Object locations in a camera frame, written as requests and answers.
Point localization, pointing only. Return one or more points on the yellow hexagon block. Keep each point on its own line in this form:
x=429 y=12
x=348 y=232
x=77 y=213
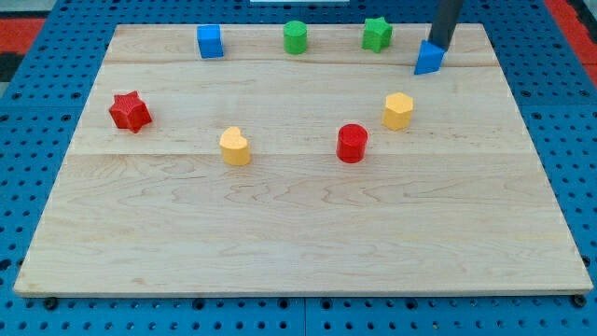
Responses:
x=397 y=111

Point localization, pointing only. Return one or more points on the red star block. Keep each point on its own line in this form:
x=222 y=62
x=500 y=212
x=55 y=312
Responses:
x=130 y=112

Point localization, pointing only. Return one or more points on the red cylinder block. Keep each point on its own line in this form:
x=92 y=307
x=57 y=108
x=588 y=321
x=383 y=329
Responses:
x=351 y=143

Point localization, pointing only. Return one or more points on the light wooden board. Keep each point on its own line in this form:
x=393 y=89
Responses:
x=456 y=204

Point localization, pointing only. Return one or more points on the blue cube block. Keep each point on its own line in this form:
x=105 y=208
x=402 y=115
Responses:
x=209 y=41

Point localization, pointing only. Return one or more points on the green cylinder block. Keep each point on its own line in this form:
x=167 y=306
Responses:
x=295 y=37

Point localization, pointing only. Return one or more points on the green star block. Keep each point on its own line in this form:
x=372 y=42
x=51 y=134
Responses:
x=377 y=34

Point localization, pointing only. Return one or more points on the blue triangle block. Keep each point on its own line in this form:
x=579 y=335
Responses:
x=429 y=59

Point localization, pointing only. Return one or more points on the yellow heart block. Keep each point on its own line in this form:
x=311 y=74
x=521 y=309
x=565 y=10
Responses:
x=234 y=147

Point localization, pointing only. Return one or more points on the grey cylindrical robot arm stick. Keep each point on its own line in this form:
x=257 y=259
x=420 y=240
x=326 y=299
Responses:
x=444 y=23

